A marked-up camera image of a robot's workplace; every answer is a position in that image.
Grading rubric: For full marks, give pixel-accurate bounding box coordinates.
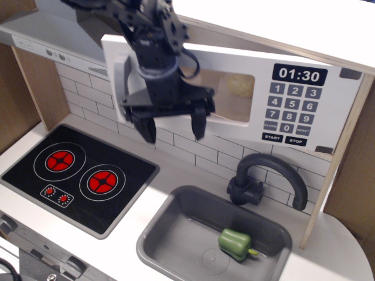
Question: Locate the white toy microwave door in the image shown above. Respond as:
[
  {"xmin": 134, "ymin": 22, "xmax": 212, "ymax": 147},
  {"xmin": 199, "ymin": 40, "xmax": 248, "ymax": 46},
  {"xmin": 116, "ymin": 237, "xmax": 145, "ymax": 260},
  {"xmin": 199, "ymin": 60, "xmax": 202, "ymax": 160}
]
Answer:
[{"xmin": 101, "ymin": 35, "xmax": 363, "ymax": 154}]

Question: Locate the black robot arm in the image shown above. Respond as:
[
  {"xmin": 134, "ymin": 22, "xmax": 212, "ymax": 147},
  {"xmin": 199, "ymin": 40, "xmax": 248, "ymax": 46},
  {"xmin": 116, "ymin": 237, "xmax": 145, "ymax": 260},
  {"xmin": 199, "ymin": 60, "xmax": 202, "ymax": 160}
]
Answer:
[{"xmin": 65, "ymin": 1, "xmax": 215, "ymax": 143}]

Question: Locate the wooden microwave cabinet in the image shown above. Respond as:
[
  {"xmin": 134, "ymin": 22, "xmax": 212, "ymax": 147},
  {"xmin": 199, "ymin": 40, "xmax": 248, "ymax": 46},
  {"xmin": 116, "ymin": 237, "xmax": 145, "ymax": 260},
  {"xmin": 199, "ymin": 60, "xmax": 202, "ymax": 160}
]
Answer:
[{"xmin": 173, "ymin": 1, "xmax": 374, "ymax": 249}]

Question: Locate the black toy stovetop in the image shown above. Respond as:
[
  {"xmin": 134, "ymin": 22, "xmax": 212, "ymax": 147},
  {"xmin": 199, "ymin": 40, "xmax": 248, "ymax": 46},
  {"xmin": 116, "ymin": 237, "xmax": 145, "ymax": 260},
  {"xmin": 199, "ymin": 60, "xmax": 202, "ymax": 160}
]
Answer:
[{"xmin": 1, "ymin": 125, "xmax": 159, "ymax": 239}]

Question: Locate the green toy bell pepper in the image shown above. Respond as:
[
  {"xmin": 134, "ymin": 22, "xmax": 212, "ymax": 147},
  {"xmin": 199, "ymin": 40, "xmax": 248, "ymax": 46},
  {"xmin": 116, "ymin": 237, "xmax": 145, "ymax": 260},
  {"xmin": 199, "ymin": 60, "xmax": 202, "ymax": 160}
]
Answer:
[{"xmin": 218, "ymin": 228, "xmax": 258, "ymax": 262}]

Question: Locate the grey range hood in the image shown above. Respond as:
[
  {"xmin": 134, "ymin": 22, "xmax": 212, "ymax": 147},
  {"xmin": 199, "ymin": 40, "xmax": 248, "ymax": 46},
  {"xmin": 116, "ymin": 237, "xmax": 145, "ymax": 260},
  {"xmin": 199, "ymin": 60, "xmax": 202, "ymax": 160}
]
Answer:
[{"xmin": 1, "ymin": 1, "xmax": 115, "ymax": 80}]

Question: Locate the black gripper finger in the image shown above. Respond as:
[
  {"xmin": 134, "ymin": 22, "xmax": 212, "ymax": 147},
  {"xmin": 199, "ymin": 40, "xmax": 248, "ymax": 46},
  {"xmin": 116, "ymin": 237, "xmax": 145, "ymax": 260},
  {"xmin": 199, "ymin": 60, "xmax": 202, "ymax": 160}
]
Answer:
[
  {"xmin": 133, "ymin": 117, "xmax": 156, "ymax": 143},
  {"xmin": 190, "ymin": 107, "xmax": 206, "ymax": 141}
]

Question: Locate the grey oven control panel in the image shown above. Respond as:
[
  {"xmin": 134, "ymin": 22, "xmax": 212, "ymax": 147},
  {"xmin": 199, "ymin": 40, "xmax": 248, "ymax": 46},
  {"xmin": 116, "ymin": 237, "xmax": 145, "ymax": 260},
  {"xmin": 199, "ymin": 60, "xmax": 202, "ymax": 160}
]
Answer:
[{"xmin": 1, "ymin": 213, "xmax": 113, "ymax": 280}]

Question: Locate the dark grey toy faucet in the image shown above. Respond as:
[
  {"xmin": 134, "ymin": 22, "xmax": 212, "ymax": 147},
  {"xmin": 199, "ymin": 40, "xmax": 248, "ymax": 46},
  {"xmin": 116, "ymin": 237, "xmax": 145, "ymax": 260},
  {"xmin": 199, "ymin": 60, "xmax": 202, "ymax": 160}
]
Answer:
[{"xmin": 226, "ymin": 153, "xmax": 309, "ymax": 211}]

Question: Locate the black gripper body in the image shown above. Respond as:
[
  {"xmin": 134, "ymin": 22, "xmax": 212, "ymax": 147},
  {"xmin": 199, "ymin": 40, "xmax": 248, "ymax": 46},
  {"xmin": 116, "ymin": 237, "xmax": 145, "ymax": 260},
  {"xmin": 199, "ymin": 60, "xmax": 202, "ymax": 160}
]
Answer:
[{"xmin": 119, "ymin": 63, "xmax": 215, "ymax": 122}]

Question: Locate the yellow toy food in microwave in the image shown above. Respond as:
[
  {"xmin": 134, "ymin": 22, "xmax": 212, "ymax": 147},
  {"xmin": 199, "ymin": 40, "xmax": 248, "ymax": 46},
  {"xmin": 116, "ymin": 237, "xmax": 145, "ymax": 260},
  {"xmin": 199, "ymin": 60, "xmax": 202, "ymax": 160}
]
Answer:
[{"xmin": 227, "ymin": 74, "xmax": 255, "ymax": 98}]

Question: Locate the black cable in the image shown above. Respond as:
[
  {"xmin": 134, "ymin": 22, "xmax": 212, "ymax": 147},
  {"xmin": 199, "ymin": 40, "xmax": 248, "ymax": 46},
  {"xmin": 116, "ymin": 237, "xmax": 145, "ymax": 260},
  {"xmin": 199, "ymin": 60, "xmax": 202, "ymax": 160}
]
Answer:
[{"xmin": 178, "ymin": 48, "xmax": 201, "ymax": 80}]

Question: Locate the grey toy sink basin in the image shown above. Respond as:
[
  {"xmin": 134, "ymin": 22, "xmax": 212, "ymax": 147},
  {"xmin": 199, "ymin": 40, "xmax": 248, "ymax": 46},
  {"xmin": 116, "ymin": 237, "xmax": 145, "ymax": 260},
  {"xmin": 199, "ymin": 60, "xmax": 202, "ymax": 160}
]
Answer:
[{"xmin": 137, "ymin": 186, "xmax": 292, "ymax": 280}]

